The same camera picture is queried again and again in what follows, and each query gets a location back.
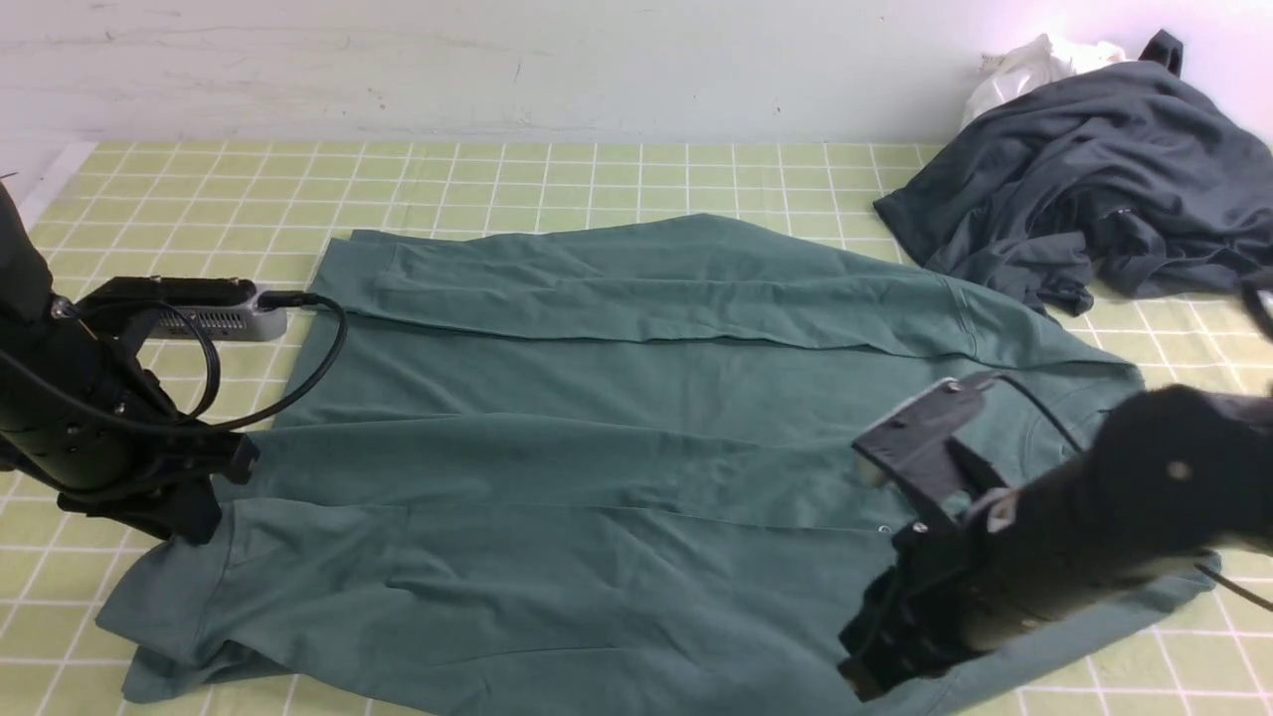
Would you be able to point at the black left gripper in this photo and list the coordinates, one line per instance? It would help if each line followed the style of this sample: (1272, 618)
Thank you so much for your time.
(124, 451)

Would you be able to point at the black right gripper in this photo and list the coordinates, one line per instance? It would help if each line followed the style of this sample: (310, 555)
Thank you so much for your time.
(922, 616)

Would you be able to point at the green long-sleeved shirt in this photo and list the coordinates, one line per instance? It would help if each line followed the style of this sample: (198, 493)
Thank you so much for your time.
(602, 472)

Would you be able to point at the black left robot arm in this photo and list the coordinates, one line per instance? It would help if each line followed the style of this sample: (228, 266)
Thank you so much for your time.
(32, 311)

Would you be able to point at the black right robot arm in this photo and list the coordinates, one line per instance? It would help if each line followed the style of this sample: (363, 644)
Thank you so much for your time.
(1171, 475)

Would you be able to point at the dark grey crumpled shirt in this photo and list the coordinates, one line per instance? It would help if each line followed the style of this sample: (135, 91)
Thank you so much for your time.
(1127, 175)

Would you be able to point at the green checkered tablecloth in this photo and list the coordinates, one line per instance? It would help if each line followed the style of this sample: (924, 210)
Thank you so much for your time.
(266, 210)

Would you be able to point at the white crumpled cloth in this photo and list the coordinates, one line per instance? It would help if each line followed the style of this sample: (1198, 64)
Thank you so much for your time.
(1045, 59)

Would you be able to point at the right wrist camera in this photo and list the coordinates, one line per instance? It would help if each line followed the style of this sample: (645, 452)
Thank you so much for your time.
(916, 448)

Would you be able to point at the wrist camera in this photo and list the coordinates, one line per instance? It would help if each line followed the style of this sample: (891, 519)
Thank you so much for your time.
(916, 448)
(225, 309)

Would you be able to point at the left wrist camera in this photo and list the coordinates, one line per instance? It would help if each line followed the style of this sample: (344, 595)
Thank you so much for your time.
(225, 309)

